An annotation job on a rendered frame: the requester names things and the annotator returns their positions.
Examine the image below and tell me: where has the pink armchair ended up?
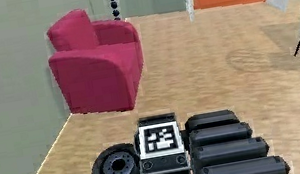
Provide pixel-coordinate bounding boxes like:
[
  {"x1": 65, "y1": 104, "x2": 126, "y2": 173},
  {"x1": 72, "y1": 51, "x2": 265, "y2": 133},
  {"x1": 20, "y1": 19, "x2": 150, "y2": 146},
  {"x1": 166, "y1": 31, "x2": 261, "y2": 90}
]
[{"x1": 40, "y1": 0, "x2": 152, "y2": 124}]

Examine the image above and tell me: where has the black beaded floor lamp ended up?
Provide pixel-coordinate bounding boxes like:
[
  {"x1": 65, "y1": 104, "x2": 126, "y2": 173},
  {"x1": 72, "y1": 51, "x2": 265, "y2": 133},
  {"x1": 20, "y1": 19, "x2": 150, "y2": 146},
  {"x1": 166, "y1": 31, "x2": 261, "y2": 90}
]
[{"x1": 107, "y1": 0, "x2": 121, "y2": 22}]

